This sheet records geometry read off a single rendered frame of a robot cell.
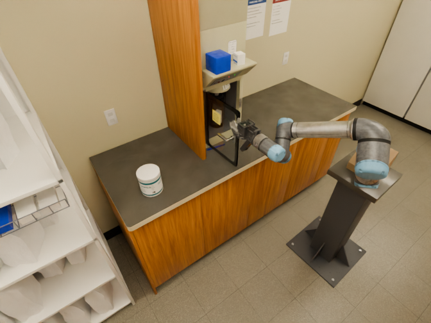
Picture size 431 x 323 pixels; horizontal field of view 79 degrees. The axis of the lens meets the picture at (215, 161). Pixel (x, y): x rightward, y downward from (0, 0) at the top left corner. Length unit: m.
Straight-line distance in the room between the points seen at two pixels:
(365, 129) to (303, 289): 1.50
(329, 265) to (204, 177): 1.36
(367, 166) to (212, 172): 0.90
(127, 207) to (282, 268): 1.40
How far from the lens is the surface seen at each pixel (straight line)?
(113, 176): 1.79
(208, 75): 1.50
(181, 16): 1.45
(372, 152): 1.19
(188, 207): 1.69
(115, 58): 1.80
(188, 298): 2.27
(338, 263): 2.55
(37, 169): 1.34
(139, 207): 1.56
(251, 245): 2.46
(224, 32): 1.58
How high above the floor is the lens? 2.12
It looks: 42 degrees down
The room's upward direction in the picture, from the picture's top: 1 degrees counter-clockwise
